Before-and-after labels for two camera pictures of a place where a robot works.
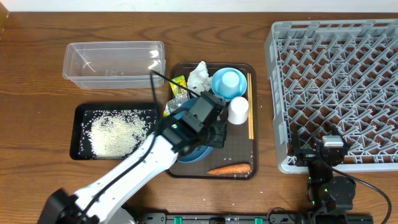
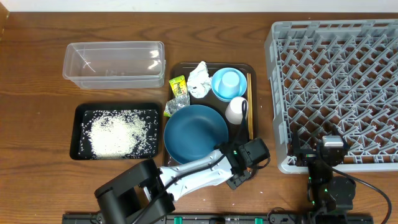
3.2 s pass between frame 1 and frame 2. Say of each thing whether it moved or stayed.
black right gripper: stayed
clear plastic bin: stayed
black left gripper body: moved
